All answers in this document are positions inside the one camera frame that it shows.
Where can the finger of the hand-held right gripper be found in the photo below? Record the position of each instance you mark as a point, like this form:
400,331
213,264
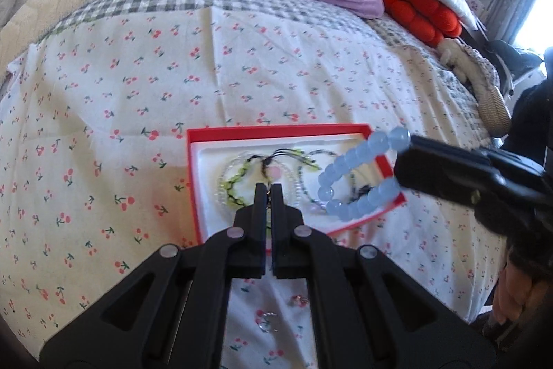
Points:
449,150
436,179

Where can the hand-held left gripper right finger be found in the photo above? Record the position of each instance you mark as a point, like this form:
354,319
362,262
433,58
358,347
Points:
287,248

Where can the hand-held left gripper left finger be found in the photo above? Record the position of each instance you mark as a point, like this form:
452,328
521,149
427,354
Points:
248,248

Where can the red jewelry box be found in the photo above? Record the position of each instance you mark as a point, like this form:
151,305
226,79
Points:
196,179

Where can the person's right hand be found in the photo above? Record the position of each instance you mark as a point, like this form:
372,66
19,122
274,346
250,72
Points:
514,291

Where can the dark cloth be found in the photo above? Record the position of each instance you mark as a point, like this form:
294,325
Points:
531,118

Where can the cream plush toy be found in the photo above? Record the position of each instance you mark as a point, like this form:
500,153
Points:
462,57

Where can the red knotted cushion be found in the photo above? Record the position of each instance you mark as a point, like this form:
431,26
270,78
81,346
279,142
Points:
419,12

